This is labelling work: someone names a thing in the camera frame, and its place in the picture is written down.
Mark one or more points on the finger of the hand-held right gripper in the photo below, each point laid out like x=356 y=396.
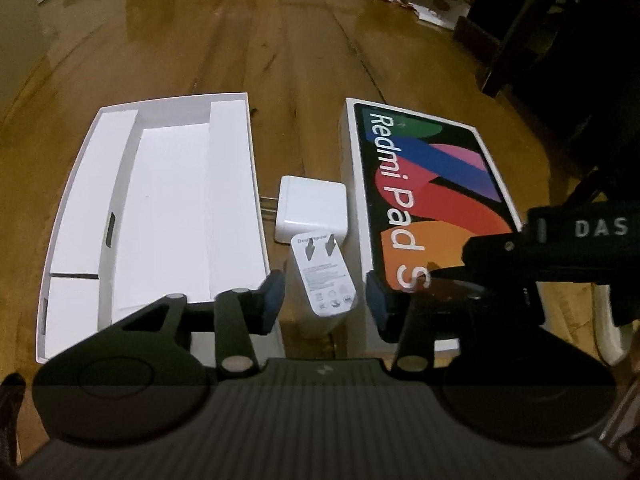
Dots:
x=495 y=256

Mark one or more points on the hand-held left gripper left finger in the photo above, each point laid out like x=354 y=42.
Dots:
x=273 y=297

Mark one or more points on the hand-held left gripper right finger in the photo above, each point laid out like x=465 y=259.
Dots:
x=376 y=302

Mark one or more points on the small white plug charger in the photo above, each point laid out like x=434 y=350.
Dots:
x=324 y=272

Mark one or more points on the large white square charger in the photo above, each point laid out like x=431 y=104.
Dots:
x=310 y=205

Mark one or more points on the colourful printed box lid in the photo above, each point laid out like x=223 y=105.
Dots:
x=425 y=175

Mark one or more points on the white cardboard box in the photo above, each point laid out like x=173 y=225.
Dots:
x=170 y=200

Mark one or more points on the wooden desktop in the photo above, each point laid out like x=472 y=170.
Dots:
x=240 y=45

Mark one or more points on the cream curved object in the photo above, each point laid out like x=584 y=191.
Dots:
x=612 y=332

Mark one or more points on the dark chair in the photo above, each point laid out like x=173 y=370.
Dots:
x=545 y=50

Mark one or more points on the white cardboard piece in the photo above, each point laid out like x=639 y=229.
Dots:
x=442 y=10

